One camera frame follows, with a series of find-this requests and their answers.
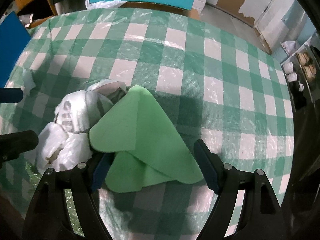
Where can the white patterned sock bundle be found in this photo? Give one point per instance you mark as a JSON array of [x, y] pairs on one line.
[[64, 142]]

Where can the light green cloth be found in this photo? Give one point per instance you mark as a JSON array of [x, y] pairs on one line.
[[148, 149]]

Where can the white plastic bag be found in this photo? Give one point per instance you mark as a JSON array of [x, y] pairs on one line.
[[104, 4]]

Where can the metal shoe rack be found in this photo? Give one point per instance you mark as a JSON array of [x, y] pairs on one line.
[[301, 71]]

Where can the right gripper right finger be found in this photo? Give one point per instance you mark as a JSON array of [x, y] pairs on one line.
[[224, 180]]

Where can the green sparkly scouring cloth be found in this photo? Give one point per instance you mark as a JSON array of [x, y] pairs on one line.
[[47, 215]]

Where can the open cardboard shoe box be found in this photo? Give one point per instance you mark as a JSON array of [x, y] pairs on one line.
[[14, 39]]

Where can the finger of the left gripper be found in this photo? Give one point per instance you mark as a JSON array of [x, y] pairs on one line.
[[11, 95], [14, 144]]

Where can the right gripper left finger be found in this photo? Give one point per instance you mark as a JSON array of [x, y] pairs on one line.
[[85, 179]]

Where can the green checkered tablecloth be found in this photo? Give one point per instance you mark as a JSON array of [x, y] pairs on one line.
[[211, 84]]

